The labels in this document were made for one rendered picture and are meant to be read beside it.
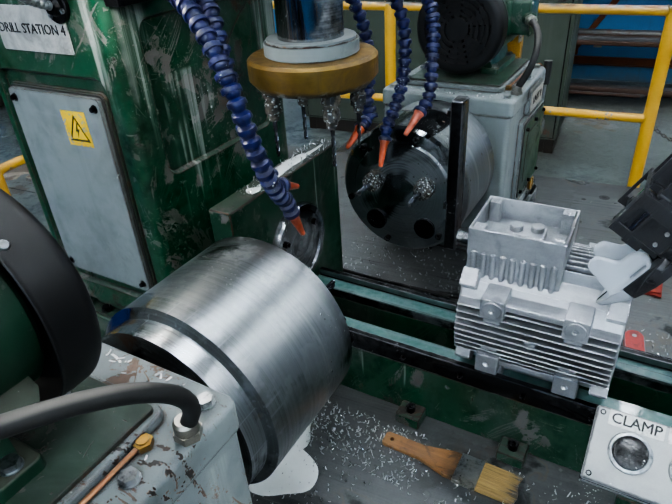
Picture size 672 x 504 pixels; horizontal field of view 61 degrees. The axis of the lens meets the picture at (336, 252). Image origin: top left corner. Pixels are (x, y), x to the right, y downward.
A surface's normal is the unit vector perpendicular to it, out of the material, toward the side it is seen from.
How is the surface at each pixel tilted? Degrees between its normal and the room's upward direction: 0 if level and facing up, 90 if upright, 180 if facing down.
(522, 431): 90
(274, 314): 39
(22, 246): 45
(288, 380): 69
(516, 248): 90
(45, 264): 60
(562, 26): 90
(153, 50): 90
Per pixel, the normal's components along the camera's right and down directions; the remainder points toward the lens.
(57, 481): -0.06, -0.85
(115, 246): -0.50, 0.47
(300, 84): -0.16, 0.52
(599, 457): -0.34, -0.40
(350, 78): 0.53, 0.42
